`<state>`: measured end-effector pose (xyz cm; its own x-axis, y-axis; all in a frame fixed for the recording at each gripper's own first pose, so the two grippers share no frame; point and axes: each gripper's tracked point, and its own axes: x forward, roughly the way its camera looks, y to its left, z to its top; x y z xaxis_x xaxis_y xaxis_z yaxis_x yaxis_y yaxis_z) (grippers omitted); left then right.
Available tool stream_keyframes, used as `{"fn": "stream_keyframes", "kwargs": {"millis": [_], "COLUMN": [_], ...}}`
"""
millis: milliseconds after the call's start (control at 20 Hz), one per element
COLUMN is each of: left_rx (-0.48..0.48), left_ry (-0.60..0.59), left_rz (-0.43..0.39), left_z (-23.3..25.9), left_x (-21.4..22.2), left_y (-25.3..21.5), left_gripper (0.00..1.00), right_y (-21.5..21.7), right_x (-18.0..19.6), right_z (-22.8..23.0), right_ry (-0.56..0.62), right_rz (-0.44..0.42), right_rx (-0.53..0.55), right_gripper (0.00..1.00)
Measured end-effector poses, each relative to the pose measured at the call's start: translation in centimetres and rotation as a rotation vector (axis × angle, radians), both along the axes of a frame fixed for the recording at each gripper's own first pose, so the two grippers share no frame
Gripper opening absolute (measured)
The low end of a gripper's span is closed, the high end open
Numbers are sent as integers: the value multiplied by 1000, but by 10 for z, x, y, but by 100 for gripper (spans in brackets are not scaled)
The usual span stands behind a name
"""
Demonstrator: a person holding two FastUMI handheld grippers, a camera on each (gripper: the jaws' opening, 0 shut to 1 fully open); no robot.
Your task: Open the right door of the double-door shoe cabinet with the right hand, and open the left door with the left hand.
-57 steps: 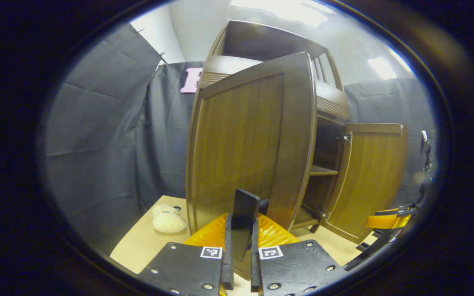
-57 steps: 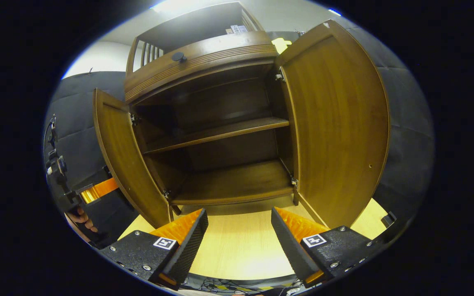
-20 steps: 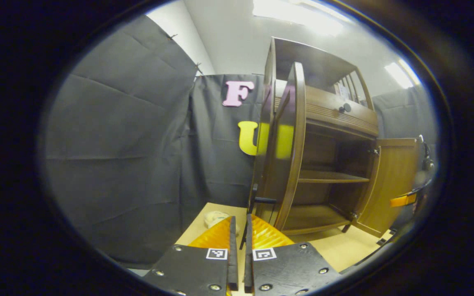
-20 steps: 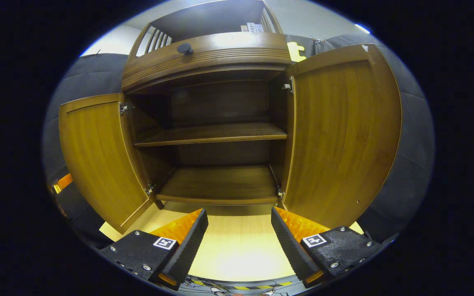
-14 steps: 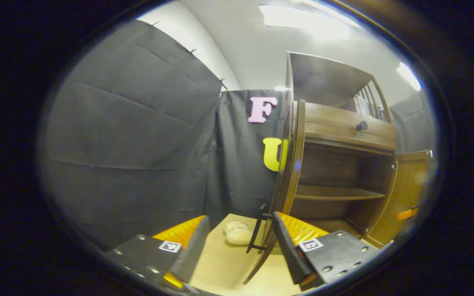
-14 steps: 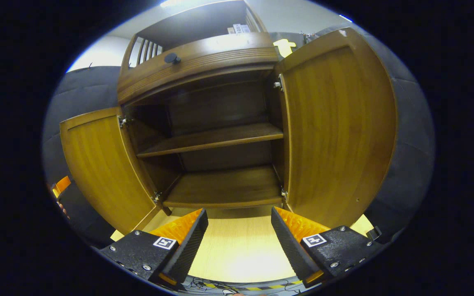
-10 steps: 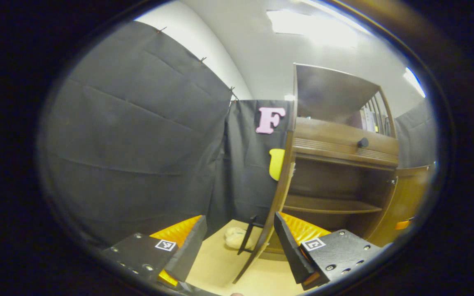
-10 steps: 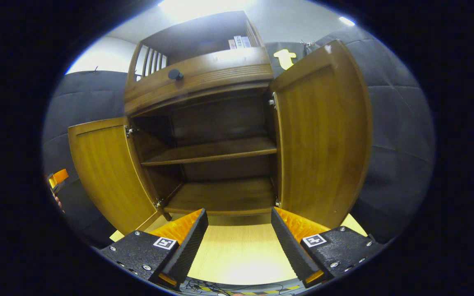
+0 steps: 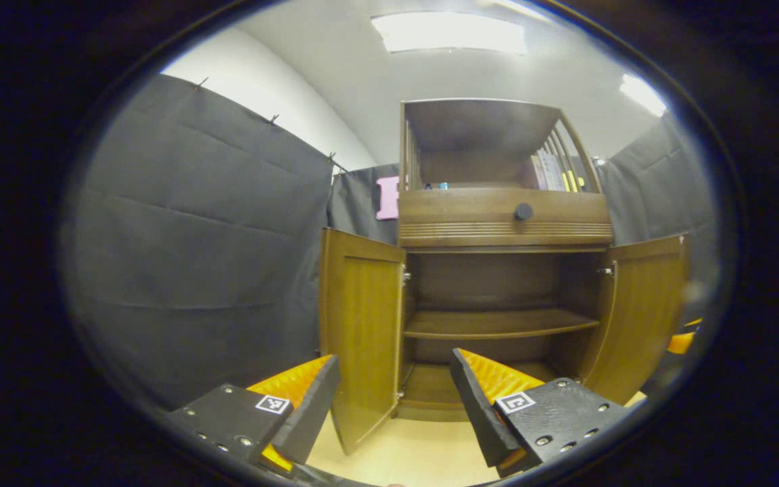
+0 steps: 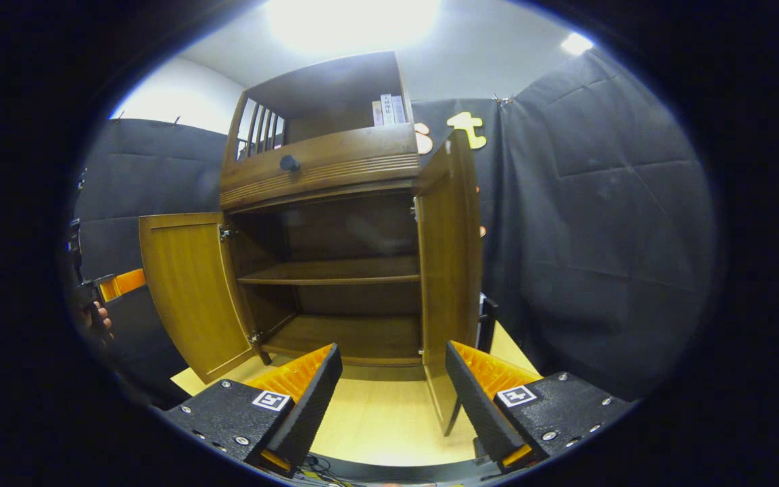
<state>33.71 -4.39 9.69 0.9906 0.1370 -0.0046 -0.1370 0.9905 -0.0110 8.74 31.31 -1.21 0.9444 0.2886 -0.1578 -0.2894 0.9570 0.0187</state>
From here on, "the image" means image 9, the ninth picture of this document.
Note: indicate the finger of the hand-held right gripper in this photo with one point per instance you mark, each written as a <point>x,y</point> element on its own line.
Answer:
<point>681,341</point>

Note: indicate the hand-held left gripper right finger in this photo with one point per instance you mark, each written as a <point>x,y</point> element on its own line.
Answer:
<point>477,412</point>

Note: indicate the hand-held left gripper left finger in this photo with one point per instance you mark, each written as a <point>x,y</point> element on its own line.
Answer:
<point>310,418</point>

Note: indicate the wooden cabinet door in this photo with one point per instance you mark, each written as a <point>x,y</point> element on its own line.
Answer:
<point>362,325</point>
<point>646,311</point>

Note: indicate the wooden double-door shoe cabinet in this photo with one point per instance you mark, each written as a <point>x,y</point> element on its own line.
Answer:
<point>477,125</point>

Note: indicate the wooden inner cabinet shelf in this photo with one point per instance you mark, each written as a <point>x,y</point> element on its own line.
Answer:
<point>498,323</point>

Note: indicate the wooden cabinet drawer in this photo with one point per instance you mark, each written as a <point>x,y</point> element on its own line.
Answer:
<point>457,210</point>

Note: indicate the yellow upright book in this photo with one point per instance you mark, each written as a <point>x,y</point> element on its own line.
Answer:
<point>573,181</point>

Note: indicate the black round drawer knob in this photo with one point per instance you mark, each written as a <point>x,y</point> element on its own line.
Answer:
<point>523,212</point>

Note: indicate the black backdrop cloth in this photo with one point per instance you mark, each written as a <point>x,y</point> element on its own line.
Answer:
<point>193,237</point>

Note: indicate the small blue item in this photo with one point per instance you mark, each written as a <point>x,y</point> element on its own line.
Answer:
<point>438,185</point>

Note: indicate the small ceiling light panel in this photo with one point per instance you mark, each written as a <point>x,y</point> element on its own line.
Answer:
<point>643,95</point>

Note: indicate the large ceiling light panel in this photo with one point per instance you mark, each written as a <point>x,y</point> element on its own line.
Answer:
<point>450,32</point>

